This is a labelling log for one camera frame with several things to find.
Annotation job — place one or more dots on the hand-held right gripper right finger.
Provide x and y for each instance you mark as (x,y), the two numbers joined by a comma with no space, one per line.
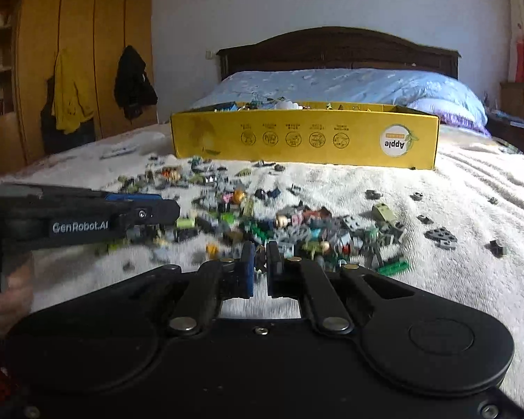
(274,270)

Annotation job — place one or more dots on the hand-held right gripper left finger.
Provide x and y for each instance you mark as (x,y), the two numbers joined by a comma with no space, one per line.
(248,270)

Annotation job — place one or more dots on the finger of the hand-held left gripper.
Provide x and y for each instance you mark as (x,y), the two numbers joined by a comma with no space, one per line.
(135,197)
(157,213)

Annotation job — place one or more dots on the pile of toy bricks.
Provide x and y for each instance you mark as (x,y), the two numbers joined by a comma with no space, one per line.
(297,227)

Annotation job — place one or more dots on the yellow cardboard box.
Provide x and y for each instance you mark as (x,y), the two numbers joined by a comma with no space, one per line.
(305,139)

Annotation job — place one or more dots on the person's left hand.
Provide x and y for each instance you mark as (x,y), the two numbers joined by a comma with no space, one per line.
(13,297)

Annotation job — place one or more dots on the small white device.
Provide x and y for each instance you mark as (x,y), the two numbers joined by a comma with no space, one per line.
(118,152)

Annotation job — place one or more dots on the black jacket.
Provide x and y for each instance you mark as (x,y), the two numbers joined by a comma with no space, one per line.
(133,83)

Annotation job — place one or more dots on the sage green slope brick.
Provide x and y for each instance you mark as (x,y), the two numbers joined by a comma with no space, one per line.
(383,214)

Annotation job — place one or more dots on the dark grey toy figure piece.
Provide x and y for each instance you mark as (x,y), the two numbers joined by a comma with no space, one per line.
(371,194)

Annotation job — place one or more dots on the yellow jacket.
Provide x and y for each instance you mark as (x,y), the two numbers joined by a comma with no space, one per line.
(72,91)

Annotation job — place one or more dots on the small grey toy plate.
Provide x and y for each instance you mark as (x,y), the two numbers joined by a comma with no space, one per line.
(424,219)

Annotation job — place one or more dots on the heap of clips and toys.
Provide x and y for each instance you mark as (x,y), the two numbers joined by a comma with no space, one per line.
(284,105)

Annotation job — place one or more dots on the blue-grey wedge plate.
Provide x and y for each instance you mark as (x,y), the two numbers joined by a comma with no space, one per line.
(441,236)

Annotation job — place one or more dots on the wooden wardrobe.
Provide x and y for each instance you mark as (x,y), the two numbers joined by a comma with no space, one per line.
(96,17)

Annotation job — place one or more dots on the blue floral quilt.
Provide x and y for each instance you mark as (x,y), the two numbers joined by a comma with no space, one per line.
(332,87)

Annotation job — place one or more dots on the cream fluffy blanket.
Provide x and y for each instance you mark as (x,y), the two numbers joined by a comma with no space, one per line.
(463,192)

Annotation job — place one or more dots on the dark wooden headboard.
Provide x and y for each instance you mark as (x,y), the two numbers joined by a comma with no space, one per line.
(332,48)

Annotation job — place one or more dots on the purple pillow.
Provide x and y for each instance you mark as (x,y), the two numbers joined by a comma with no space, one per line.
(458,115)

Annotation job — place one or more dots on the dark nightstand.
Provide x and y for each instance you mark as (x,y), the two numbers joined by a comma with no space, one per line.
(515,135)

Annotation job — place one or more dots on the long wooden cabinet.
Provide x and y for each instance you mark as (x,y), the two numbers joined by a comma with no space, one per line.
(522,96)

